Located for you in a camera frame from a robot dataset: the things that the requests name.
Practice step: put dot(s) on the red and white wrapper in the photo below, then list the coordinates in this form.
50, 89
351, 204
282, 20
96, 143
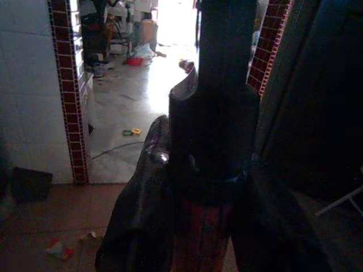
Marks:
59, 249

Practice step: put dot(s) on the green and yellow toy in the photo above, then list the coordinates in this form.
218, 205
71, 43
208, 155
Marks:
133, 132

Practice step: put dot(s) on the dark grey door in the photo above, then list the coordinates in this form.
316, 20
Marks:
312, 99

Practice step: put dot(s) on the grey shoe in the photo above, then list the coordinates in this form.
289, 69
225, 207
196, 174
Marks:
98, 71

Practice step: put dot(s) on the white plastic bag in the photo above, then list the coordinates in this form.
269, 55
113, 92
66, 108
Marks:
142, 51

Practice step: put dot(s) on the brown cardboard box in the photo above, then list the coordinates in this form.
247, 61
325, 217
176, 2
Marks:
149, 32

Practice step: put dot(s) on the red plastic basin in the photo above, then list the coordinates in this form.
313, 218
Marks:
135, 61

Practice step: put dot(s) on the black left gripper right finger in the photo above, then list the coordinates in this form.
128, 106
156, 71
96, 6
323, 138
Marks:
278, 226

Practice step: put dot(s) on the dark metal chair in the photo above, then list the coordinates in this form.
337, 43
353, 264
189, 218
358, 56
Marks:
119, 38

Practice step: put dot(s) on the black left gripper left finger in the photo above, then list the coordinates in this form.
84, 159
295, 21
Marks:
136, 215

